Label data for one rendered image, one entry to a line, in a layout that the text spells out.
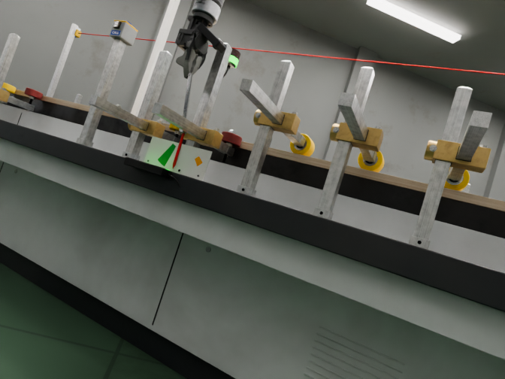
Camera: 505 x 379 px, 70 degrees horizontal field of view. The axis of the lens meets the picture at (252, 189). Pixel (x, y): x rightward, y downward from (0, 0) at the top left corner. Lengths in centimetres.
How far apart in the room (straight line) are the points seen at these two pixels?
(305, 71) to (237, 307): 461
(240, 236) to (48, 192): 120
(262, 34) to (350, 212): 460
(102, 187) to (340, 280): 93
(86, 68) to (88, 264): 397
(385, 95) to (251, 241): 512
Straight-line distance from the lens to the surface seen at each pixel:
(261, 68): 543
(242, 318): 133
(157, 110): 103
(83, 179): 156
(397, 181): 121
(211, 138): 119
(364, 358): 123
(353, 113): 84
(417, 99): 630
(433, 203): 98
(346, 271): 100
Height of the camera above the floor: 66
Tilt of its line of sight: 3 degrees up
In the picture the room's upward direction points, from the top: 18 degrees clockwise
